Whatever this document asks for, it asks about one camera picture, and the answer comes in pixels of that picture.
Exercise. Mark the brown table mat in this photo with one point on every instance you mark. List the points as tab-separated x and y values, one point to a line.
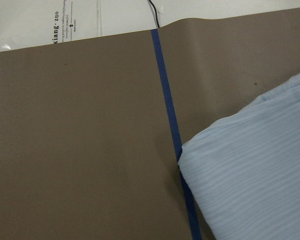
89	130

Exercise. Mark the light blue button shirt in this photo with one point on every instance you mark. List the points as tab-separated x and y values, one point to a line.
244	169

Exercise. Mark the clear plastic bag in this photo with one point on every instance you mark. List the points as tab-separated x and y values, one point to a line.
31	23

